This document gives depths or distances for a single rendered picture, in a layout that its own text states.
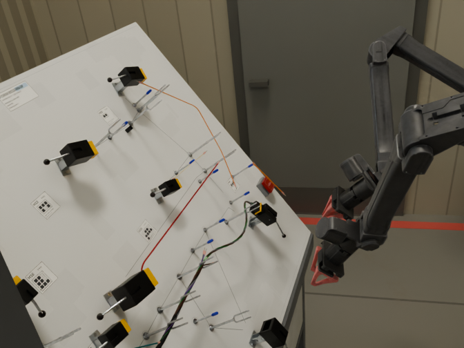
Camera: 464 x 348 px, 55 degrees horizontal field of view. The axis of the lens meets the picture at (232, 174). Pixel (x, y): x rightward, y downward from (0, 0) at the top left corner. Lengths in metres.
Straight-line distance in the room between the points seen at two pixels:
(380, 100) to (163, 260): 0.79
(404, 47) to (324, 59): 1.41
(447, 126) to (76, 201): 0.80
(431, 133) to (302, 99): 2.18
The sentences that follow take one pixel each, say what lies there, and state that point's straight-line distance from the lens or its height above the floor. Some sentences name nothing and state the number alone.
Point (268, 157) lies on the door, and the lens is 3.17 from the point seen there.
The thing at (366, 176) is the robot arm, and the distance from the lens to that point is 1.37.
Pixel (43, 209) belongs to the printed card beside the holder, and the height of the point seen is 1.46.
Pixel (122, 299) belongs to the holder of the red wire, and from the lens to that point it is 0.98.
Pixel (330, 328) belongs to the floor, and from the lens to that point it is 2.62.
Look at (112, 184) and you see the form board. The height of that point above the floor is 1.41.
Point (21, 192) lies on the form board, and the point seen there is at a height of 1.50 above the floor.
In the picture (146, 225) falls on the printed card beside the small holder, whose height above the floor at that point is 1.30.
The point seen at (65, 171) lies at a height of 1.49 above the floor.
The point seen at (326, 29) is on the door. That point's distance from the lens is 2.83.
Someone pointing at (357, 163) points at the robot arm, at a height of 1.31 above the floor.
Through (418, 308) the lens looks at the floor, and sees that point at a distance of 2.79.
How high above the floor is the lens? 1.98
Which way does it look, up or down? 30 degrees down
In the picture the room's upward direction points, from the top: 6 degrees counter-clockwise
